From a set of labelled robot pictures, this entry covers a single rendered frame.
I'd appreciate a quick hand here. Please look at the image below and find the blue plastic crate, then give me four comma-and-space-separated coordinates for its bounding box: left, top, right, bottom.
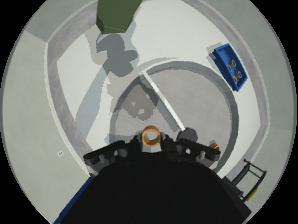
209, 43, 248, 92

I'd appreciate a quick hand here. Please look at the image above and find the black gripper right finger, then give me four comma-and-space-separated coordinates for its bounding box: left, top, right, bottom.
160, 132, 221, 172

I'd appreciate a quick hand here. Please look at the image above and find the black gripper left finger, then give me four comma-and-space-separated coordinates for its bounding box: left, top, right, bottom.
83, 133, 143, 178

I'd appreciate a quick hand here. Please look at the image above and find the grey round turntable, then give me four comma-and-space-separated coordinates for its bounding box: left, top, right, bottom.
107, 59, 240, 174

